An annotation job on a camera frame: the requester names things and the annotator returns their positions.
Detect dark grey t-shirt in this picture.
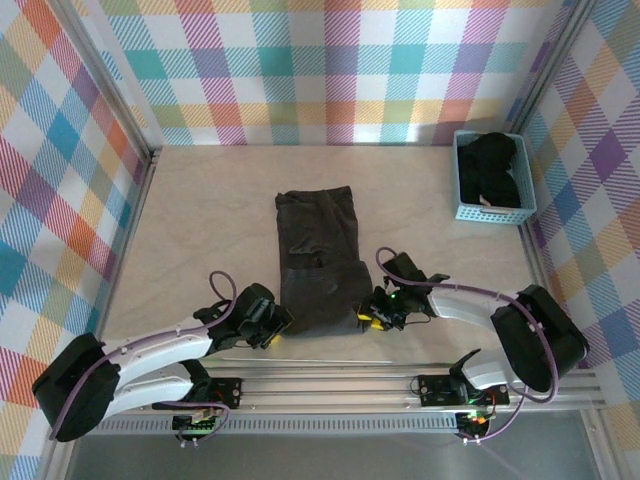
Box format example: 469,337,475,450
273,184,375,337

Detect grey metal panel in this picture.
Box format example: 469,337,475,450
64,432,609,480

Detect black t-shirt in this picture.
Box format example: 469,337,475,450
457,132,523,209

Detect light blue plastic basket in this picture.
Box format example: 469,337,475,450
451,128,539,227

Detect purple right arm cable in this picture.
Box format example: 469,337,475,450
374,246,561,446

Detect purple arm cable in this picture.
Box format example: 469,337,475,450
49,271,240,449
374,246,561,446

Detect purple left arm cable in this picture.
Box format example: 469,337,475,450
49,271,240,449

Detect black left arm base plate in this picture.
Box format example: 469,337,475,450
152,377,245,410

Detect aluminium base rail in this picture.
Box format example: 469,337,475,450
94,369,609,416

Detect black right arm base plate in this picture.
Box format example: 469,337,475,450
417,374,511,407

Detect grey slotted cable duct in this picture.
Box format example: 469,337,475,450
79,417,461,435

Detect aluminium side rail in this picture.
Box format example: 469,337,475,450
517,222,551,291
92,147,164,341

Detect aluminium corner post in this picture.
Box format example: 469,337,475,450
504,0,604,139
49,0,164,164

